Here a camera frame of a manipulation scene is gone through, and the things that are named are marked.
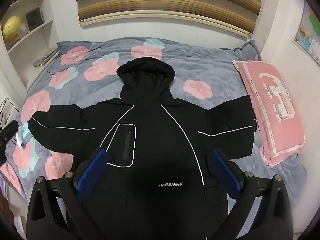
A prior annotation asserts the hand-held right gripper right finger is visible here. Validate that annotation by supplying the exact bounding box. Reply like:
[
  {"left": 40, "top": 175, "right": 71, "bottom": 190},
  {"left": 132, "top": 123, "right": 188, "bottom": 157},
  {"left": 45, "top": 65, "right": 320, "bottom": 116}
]
[{"left": 210, "top": 147, "right": 295, "bottom": 240}]

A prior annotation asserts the black box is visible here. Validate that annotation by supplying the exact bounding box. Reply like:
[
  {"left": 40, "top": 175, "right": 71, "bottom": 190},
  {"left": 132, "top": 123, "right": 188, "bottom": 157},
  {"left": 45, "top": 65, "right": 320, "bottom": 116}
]
[{"left": 26, "top": 7, "right": 43, "bottom": 32}]

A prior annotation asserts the wooden slatted headboard panel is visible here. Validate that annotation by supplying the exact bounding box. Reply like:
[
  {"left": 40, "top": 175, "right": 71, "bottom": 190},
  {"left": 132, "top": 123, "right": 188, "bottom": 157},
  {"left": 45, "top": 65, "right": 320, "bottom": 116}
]
[{"left": 75, "top": 0, "right": 265, "bottom": 39}]

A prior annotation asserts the white bookshelf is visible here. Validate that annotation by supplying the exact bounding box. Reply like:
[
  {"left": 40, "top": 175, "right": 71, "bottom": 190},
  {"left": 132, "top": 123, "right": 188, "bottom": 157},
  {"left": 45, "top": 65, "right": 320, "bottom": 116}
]
[{"left": 0, "top": 0, "right": 60, "bottom": 90}]

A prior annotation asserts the grey pillow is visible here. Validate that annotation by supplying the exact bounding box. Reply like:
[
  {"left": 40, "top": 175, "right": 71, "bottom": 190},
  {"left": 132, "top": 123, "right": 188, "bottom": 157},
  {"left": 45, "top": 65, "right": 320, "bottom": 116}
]
[{"left": 234, "top": 39, "right": 260, "bottom": 62}]

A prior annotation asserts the pink printed pillow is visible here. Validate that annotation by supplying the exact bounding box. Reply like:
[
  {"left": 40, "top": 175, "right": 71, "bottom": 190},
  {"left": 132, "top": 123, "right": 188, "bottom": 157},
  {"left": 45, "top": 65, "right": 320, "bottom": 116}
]
[{"left": 232, "top": 60, "right": 306, "bottom": 166}]

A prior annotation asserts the wall map poster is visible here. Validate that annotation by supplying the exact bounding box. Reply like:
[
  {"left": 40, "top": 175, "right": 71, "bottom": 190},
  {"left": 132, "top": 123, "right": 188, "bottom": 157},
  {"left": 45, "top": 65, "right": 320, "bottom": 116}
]
[{"left": 292, "top": 2, "right": 320, "bottom": 68}]

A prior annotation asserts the black hooded jacket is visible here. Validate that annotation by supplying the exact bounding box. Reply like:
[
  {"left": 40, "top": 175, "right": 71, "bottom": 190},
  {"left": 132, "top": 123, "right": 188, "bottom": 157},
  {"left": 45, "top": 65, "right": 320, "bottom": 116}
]
[{"left": 27, "top": 57, "right": 258, "bottom": 240}]

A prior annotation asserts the gold globe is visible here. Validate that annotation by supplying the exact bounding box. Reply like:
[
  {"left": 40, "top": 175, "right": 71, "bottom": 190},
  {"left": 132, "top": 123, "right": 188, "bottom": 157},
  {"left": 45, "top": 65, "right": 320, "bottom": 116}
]
[{"left": 2, "top": 15, "right": 22, "bottom": 44}]

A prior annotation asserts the grey floral blanket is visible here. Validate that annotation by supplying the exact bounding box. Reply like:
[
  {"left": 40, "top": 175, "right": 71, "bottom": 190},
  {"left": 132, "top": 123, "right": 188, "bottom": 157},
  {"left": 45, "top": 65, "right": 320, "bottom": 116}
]
[{"left": 0, "top": 38, "right": 308, "bottom": 205}]

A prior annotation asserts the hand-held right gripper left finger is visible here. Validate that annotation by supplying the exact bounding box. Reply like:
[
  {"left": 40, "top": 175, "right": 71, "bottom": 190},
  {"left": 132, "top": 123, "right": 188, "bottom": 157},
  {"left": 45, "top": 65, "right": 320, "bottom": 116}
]
[{"left": 26, "top": 147, "right": 110, "bottom": 240}]

